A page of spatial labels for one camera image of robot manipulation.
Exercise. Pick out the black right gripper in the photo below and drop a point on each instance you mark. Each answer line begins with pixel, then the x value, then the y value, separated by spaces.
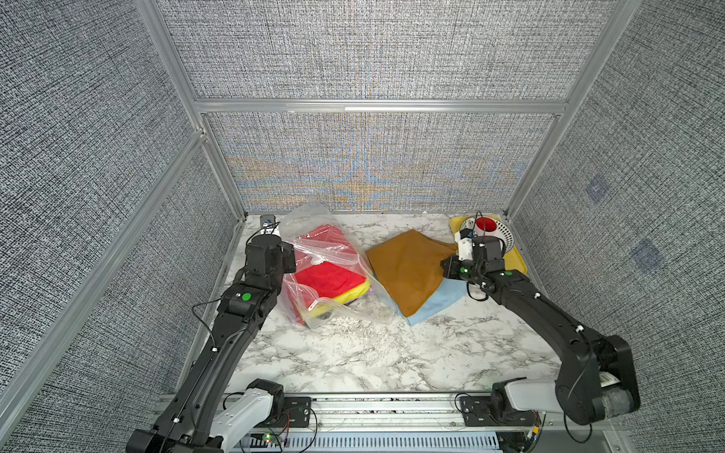
pixel 449 268

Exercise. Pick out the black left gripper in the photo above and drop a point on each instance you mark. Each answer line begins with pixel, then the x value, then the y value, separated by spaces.
pixel 287 254

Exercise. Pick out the light blue trousers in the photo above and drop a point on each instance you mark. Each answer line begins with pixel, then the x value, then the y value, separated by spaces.
pixel 436 303

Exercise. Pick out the red garment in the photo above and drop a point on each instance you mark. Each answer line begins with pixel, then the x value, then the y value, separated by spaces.
pixel 325 258

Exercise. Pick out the clear plastic vacuum bag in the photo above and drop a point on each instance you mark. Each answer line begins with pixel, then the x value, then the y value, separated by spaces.
pixel 375 306

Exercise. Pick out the yellow garment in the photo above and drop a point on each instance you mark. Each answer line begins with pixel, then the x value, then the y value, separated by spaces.
pixel 329 299

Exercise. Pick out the brown garment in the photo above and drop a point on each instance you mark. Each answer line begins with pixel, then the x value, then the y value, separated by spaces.
pixel 408 267

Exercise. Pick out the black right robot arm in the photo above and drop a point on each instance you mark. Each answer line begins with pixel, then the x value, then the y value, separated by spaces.
pixel 596 380

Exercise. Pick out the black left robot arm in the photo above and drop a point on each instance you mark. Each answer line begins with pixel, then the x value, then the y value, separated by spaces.
pixel 193 421

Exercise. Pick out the yellow plastic tray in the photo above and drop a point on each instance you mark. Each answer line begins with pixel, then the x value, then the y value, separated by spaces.
pixel 512 259

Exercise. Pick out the white patterned saucer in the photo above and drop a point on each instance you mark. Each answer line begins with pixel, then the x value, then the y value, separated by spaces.
pixel 504 234

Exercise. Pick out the white cup red inside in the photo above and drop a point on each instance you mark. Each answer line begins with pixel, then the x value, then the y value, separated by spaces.
pixel 485 226

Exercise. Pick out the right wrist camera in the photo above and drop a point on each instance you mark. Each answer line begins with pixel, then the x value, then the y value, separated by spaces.
pixel 464 240

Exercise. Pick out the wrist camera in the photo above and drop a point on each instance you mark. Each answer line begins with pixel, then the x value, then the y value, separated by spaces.
pixel 464 240
pixel 268 224

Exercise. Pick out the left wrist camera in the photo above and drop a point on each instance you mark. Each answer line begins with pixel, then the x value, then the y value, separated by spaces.
pixel 268 224

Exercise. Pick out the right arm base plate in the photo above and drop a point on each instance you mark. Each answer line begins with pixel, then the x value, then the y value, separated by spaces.
pixel 491 411

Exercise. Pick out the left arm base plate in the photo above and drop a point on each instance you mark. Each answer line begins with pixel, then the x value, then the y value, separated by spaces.
pixel 281 413

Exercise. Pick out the aluminium front rail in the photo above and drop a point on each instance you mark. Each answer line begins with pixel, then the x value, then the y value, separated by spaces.
pixel 426 411

